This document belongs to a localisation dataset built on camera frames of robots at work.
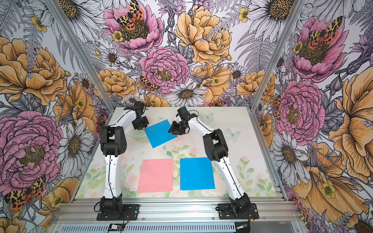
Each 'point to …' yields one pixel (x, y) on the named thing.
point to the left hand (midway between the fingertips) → (144, 129)
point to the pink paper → (156, 175)
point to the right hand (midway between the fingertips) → (170, 134)
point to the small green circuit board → (115, 227)
